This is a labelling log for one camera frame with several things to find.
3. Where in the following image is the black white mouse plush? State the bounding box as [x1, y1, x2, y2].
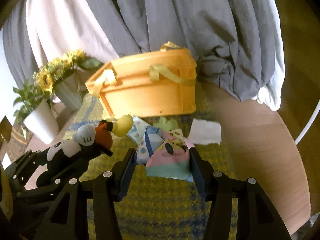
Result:
[36, 114, 135, 186]

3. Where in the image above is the pastel patterned cloth pouch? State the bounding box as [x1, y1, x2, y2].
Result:
[135, 126, 193, 183]

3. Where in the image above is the white cloth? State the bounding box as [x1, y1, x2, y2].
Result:
[187, 119, 222, 146]

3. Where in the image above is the blue tissue packet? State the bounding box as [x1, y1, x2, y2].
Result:
[127, 116, 149, 145]

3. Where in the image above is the green frog sponge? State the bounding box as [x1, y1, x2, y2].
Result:
[153, 116, 178, 132]

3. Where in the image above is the yellow blue plaid mat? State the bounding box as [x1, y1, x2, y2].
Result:
[63, 84, 236, 239]

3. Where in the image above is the white plant pot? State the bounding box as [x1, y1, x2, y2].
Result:
[23, 99, 59, 145]

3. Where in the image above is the grey ribbed vase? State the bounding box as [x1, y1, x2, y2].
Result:
[55, 73, 82, 112]

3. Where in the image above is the green potted plant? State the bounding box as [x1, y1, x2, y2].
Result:
[12, 78, 53, 123]

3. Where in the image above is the sunflower bouquet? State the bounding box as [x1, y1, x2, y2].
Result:
[33, 49, 103, 94]

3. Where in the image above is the orange plastic basket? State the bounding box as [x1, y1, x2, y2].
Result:
[85, 42, 197, 118]

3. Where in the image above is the white sheer curtain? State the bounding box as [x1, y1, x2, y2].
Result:
[25, 0, 119, 66]

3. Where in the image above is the grey curtain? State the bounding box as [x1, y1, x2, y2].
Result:
[1, 0, 285, 111]

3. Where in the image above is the white cable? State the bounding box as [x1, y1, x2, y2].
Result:
[294, 100, 320, 145]

